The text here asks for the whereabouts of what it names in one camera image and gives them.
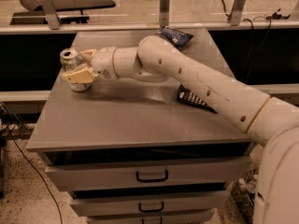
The green white 7up can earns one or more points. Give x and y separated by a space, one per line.
70 60

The right metal rail bracket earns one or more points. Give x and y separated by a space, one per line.
236 13

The clear plastic water bottle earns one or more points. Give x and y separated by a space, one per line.
251 184

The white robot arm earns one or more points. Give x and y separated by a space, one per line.
267 120

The black background table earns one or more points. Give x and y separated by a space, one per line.
34 12

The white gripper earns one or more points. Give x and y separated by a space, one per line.
104 62

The blue chip bag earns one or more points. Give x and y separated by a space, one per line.
175 37

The middle grey drawer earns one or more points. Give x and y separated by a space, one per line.
149 204

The black wire basket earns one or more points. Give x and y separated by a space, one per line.
244 200

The bottom grey drawer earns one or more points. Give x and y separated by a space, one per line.
184 217

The top grey drawer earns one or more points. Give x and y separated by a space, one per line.
143 174

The middle metal rail bracket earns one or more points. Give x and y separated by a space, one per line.
164 8

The left metal rail bracket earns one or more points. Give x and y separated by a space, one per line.
51 15

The black candy bar wrapper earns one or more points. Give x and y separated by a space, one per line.
187 97

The metal rail bracket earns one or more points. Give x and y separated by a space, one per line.
51 15
236 13
164 8

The grey drawer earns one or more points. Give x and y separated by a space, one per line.
143 174
184 217
149 204

